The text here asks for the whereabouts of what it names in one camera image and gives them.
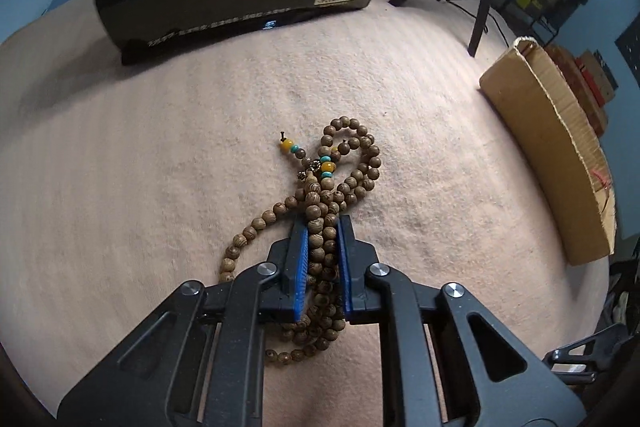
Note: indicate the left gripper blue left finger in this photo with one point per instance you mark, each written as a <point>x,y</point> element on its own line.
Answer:
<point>198,358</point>

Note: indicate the cardboard box tray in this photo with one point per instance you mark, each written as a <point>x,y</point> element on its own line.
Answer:
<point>531,96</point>

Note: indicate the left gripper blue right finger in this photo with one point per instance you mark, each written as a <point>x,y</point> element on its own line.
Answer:
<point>446,359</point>

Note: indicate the green jade red-cord pendant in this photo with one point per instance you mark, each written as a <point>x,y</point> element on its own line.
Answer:
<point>606,186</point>

